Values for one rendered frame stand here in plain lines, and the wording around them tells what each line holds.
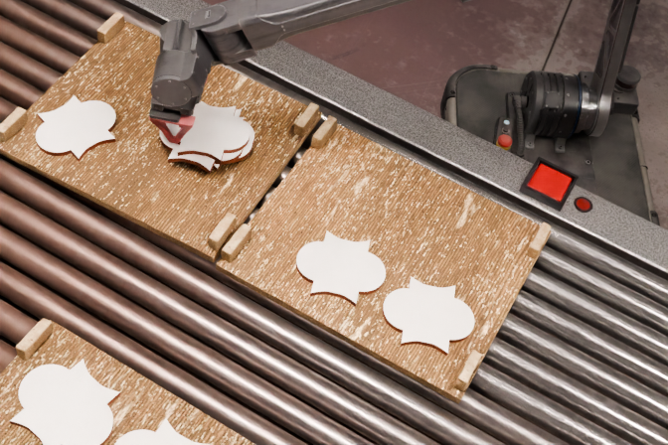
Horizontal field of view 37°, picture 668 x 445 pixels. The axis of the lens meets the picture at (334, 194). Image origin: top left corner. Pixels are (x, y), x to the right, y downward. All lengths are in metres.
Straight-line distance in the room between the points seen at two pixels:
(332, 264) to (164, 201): 0.28
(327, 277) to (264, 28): 0.38
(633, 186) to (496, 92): 0.45
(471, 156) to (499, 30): 1.66
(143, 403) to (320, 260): 0.34
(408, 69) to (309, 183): 1.58
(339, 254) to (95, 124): 0.45
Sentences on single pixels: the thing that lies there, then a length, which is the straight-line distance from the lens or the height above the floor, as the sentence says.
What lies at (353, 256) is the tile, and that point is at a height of 0.95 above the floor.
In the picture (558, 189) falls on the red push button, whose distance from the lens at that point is 1.71.
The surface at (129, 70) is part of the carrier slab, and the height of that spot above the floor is 0.94.
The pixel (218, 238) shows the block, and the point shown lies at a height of 0.96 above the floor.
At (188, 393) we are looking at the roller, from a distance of 1.43.
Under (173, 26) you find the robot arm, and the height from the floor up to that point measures 1.18.
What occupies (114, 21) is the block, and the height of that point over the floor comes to 0.96.
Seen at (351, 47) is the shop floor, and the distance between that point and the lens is 3.18.
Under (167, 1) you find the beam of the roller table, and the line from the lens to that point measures 1.92.
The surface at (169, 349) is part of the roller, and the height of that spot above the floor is 0.91.
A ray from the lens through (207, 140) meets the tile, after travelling 1.60.
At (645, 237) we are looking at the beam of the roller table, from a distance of 1.73.
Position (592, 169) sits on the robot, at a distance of 2.69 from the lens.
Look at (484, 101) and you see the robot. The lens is 2.78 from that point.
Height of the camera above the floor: 2.20
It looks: 52 degrees down
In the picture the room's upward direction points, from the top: 10 degrees clockwise
